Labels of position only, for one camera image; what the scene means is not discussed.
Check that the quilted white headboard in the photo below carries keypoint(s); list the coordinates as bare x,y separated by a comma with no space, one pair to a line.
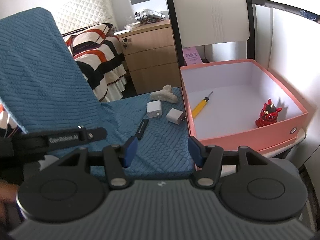
78,14

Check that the red devil figurine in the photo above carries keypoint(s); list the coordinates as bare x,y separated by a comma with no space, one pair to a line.
268,115

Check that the striped pillow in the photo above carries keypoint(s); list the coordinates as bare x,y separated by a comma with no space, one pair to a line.
87,38

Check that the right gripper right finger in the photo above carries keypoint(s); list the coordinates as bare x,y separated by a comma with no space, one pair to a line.
209,160

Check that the white fluffy hair claw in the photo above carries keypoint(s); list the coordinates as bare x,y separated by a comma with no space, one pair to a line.
166,94

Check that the black usb stick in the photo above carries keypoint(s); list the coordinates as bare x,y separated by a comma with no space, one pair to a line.
141,129

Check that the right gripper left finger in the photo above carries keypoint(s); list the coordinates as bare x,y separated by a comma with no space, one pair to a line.
116,159

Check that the white square charger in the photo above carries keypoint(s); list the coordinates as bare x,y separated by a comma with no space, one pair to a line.
154,109

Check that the person left hand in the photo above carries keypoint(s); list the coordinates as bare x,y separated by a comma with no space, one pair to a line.
8,193

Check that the wooden drawer cabinet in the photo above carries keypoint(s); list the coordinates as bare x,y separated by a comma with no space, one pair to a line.
151,57

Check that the wire basket with clutter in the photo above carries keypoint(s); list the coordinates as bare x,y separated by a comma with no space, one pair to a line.
143,18

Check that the blue textured chair cover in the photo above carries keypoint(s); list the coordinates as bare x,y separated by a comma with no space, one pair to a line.
43,89

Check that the black cabinet key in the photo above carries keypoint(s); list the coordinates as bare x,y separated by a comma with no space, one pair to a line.
125,42

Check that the pink cardboard box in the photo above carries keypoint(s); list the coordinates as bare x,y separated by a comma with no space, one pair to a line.
240,90

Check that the white plug adapter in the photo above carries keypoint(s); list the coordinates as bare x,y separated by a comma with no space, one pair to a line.
175,116

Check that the striped bed cover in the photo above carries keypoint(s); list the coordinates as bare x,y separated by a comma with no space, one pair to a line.
103,69

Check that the yellow handled screwdriver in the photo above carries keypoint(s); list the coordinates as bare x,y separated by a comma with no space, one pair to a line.
200,106

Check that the pink paper bag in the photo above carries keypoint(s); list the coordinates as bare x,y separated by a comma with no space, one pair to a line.
191,56

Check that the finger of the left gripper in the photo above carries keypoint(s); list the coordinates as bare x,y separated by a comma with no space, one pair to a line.
96,134

